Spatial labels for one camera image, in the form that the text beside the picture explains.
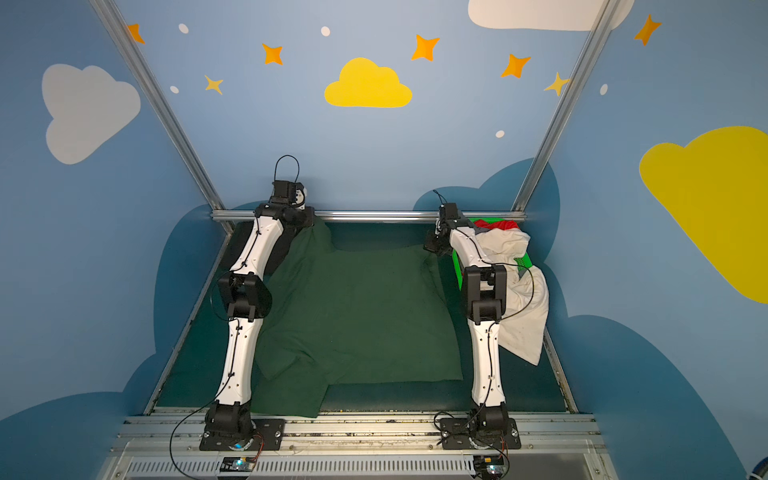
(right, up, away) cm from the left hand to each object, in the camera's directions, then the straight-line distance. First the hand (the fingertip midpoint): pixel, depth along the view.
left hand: (314, 215), depth 105 cm
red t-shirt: (+69, -3, +7) cm, 70 cm away
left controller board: (-11, -65, -33) cm, 74 cm away
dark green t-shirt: (+13, -35, -6) cm, 38 cm away
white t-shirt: (+70, -38, -11) cm, 80 cm away
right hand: (+42, -10, +4) cm, 44 cm away
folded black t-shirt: (-31, -7, +10) cm, 33 cm away
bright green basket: (+73, -16, -3) cm, 75 cm away
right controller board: (+51, -66, -33) cm, 89 cm away
